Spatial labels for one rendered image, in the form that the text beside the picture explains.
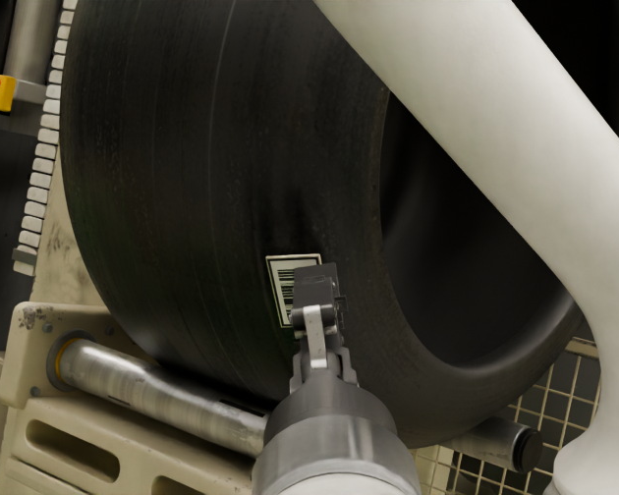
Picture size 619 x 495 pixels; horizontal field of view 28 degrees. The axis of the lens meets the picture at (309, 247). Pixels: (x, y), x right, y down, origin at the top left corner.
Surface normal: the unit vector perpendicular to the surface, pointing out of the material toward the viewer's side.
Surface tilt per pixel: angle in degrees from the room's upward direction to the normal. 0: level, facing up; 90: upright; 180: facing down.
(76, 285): 90
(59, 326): 90
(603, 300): 128
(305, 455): 42
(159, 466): 90
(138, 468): 90
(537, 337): 32
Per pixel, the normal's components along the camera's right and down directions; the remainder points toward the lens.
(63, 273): -0.62, -0.08
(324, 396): -0.08, -0.90
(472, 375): 0.70, 0.37
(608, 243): -0.06, 0.34
